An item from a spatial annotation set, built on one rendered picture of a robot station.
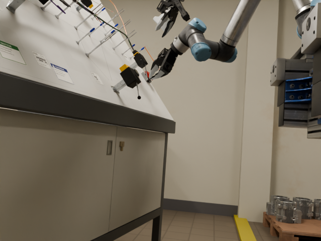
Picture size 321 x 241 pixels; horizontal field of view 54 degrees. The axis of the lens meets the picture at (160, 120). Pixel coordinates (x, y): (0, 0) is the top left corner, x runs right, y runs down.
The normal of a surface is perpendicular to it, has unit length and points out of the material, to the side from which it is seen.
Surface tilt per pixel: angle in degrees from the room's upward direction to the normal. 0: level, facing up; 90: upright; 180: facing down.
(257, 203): 90
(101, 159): 90
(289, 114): 90
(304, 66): 90
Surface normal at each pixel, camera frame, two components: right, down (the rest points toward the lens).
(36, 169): 0.93, 0.04
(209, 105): -0.17, -0.08
